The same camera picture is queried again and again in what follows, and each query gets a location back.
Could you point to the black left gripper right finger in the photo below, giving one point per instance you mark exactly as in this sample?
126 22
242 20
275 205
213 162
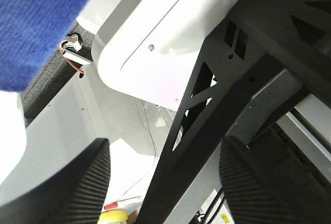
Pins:
266 183

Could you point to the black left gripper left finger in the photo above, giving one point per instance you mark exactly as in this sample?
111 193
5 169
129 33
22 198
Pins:
75 194

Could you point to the blue microfiber towel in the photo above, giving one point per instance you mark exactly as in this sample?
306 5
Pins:
30 32

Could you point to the red button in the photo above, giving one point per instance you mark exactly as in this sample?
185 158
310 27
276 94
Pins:
110 206

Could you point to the yellow round object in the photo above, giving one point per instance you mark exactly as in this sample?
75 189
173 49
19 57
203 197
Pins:
113 216

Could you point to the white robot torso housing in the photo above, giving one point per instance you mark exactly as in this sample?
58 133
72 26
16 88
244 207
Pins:
148 48

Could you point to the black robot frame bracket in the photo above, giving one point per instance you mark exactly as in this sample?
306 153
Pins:
264 70

